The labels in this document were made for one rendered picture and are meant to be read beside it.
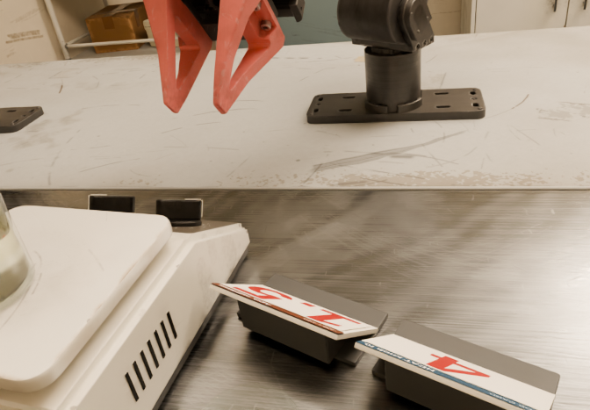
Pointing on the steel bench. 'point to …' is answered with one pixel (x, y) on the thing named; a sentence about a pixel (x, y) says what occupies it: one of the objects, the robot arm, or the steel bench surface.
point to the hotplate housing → (147, 329)
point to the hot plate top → (70, 285)
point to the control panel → (201, 226)
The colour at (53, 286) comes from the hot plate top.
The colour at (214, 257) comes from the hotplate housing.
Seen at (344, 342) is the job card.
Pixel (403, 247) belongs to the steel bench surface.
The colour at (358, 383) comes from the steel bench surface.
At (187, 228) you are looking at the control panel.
